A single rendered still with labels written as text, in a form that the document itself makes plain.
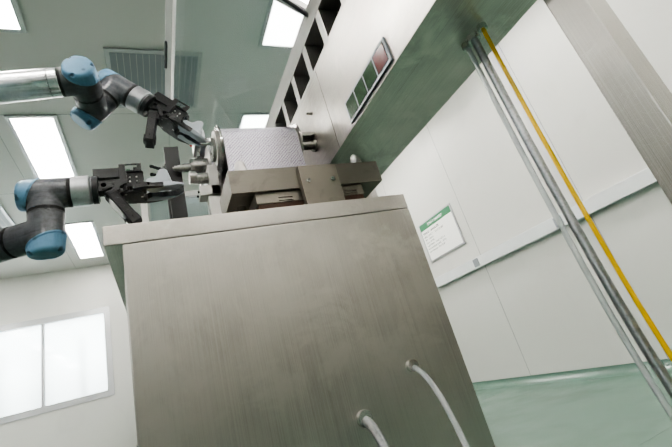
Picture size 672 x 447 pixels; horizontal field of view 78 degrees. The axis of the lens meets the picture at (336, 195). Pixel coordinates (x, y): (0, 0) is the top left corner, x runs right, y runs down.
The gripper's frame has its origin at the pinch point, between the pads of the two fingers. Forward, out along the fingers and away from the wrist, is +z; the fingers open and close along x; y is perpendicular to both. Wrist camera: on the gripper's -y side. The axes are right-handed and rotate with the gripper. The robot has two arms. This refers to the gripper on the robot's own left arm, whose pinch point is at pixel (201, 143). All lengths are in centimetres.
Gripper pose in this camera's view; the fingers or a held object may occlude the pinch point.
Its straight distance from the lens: 133.4
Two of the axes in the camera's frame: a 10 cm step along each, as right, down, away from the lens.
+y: 3.8, -7.4, 5.6
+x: -3.4, 4.5, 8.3
